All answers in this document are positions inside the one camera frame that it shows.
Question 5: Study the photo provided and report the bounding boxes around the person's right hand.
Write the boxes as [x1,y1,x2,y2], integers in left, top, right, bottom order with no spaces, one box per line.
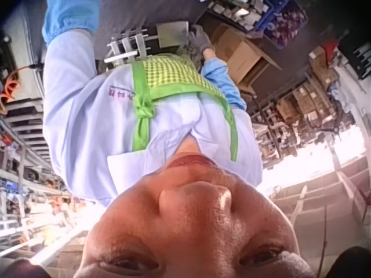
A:
[185,24,217,60]

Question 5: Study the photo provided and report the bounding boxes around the grey metal plate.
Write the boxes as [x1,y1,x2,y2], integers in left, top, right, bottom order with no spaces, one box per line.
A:
[155,21,191,49]

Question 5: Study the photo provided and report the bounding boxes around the tray of grey metal parts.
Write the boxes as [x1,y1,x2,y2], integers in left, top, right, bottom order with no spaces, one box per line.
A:
[206,0,261,33]

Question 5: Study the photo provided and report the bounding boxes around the open cardboard box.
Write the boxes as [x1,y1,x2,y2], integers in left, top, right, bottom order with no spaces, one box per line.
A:
[208,23,282,86]

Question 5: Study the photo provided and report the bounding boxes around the white metal rack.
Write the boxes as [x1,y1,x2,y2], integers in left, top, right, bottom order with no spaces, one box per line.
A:
[103,32,150,65]

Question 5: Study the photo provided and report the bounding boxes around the blue plastic crate with parts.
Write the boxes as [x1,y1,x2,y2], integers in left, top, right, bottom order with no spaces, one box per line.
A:
[254,0,310,49]

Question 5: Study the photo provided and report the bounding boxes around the shelf rack with cartons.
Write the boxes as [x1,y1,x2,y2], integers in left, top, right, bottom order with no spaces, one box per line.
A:
[249,43,350,170]

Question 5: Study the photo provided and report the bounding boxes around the metal shelf rack with goods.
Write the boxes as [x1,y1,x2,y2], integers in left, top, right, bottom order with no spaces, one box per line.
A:
[0,121,89,263]

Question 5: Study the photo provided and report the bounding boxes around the orange coiled cable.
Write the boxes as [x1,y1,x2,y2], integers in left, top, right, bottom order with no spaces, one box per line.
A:
[0,65,33,114]

